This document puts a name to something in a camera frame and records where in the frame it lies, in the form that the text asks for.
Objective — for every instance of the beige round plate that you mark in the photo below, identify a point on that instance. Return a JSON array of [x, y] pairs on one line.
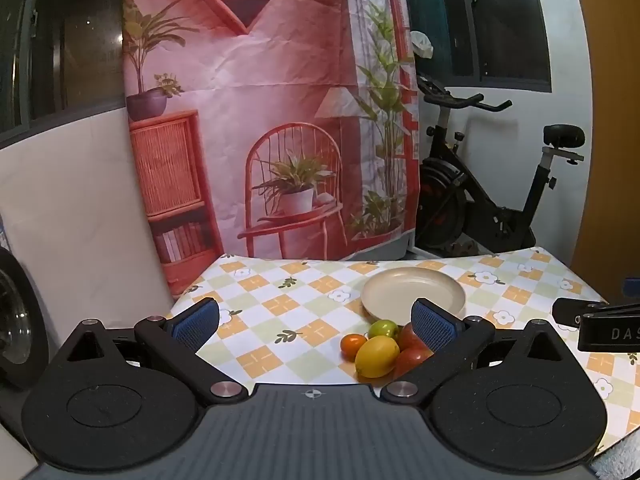
[[410, 285]]

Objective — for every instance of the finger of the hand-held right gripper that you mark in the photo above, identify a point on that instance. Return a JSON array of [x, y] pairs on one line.
[[570, 311]]

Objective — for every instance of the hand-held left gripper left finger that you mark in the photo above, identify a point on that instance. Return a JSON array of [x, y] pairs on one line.
[[197, 322]]

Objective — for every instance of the pink printed backdrop cloth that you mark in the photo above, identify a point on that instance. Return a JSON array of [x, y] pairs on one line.
[[280, 85]]

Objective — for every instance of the black exercise bike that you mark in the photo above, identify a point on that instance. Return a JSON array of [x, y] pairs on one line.
[[465, 200]]

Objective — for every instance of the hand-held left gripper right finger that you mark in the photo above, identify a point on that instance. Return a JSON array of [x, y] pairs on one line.
[[435, 327]]

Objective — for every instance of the small orange mandarin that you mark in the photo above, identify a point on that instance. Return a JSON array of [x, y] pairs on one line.
[[352, 345]]

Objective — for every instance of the yellow lemon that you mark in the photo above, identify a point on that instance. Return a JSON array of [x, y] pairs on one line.
[[377, 357]]

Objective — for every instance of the dark window with grey frame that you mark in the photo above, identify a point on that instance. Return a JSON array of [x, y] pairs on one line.
[[60, 50], [480, 20]]

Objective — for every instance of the dark red apple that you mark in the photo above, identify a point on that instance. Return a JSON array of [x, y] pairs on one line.
[[407, 339]]

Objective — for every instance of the wooden door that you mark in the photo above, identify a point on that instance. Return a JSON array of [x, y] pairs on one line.
[[612, 135]]

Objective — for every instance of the white plastic bag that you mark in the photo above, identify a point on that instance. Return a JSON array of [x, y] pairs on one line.
[[422, 42]]

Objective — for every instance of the green apple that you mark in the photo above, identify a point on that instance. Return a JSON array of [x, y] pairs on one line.
[[384, 328]]

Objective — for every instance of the checkered floral tablecloth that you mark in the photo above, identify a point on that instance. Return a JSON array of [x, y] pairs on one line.
[[300, 310]]

